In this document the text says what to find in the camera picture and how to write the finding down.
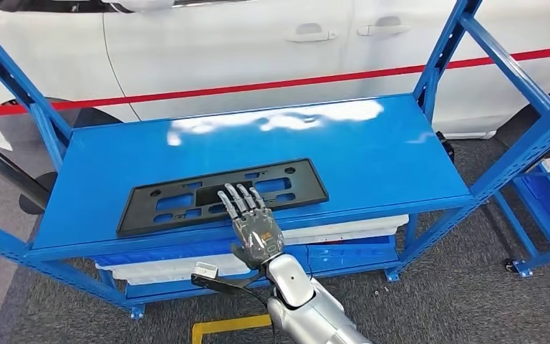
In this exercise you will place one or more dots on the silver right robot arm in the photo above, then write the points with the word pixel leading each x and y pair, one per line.
pixel 303 304

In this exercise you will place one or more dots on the black plastic plate holder part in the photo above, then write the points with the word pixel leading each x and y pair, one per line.
pixel 206 197

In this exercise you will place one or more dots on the blue plastic bin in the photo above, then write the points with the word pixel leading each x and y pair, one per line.
pixel 351 254
pixel 128 259

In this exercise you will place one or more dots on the black stanchion post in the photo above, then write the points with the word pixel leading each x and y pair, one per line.
pixel 9 180

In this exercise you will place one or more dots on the blue metal shelf rack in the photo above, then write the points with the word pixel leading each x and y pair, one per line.
pixel 351 152

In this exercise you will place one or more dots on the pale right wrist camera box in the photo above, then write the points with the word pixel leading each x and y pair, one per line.
pixel 205 270

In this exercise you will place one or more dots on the blue metal rack on casters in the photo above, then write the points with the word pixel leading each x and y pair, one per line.
pixel 548 213

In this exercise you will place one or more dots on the yellow floor tape square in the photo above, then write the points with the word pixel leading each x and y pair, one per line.
pixel 227 325

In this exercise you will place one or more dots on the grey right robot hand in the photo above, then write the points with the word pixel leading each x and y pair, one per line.
pixel 258 237

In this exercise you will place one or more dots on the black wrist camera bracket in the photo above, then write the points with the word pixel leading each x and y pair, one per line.
pixel 223 284

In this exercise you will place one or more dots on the red barrier belt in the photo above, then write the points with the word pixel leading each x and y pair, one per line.
pixel 256 87

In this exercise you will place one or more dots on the white car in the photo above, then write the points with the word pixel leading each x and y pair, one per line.
pixel 208 47

